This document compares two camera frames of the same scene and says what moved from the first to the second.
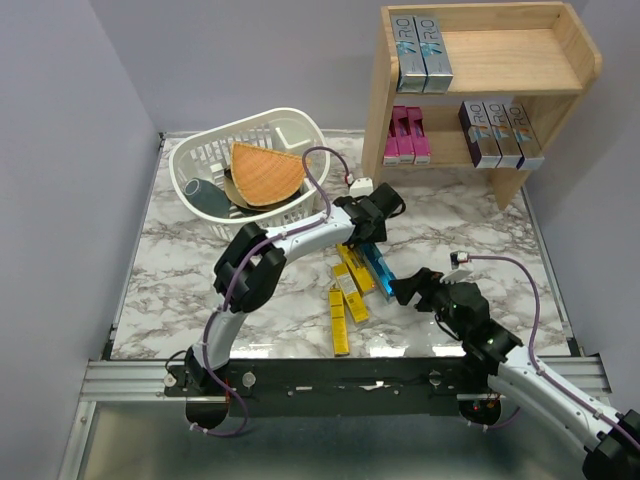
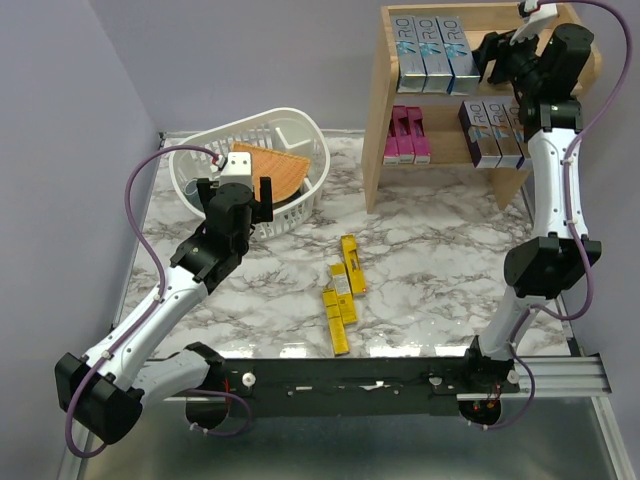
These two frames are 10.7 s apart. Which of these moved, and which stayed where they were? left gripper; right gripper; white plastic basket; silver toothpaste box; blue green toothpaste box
Moved: right gripper; left gripper
Stayed: white plastic basket; silver toothpaste box; blue green toothpaste box
